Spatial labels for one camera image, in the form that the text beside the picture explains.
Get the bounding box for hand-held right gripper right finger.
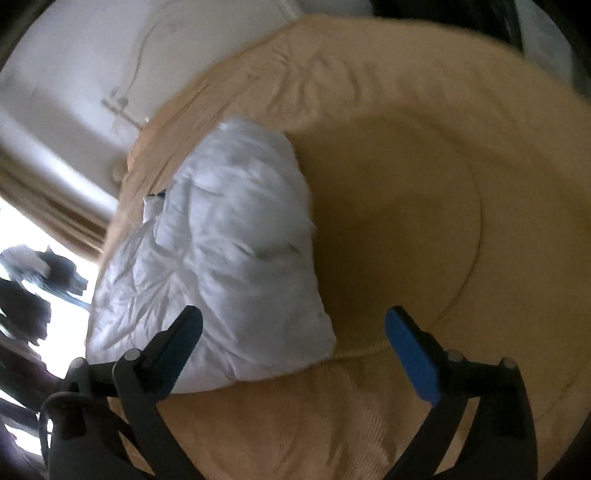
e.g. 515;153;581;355
385;307;539;480

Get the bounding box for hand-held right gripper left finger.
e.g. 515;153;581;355
69;305;204;480

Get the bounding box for white puffer jacket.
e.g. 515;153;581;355
85;116;338;394

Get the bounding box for hanging dark clothes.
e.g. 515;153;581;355
0;244;90;347

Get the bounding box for brown bed quilt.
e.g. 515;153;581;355
85;14;591;480

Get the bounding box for beige curtain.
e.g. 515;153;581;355
0;152;121;259

